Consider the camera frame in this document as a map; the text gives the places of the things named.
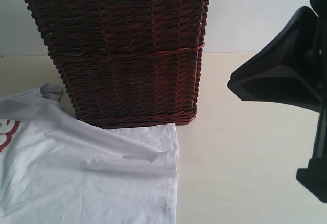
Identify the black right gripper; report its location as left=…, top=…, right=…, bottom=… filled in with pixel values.
left=227, top=0, right=326, bottom=112

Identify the white t-shirt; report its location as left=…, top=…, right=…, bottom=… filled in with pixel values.
left=1, top=89, right=178, bottom=223

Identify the dark red wicker basket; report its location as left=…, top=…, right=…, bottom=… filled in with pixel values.
left=26, top=0, right=209, bottom=129

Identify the grey sock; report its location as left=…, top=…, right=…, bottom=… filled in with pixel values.
left=40, top=83, right=63, bottom=102

